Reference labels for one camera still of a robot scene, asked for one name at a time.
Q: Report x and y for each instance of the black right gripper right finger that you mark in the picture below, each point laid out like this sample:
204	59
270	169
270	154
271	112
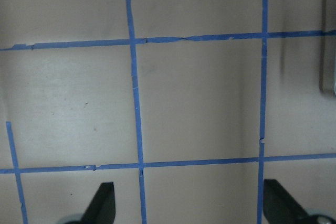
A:
279	206

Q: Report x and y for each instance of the silver wire mesh shelf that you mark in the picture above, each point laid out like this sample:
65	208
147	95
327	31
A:
327	58

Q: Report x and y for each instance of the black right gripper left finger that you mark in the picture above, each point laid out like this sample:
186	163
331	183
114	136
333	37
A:
102	208

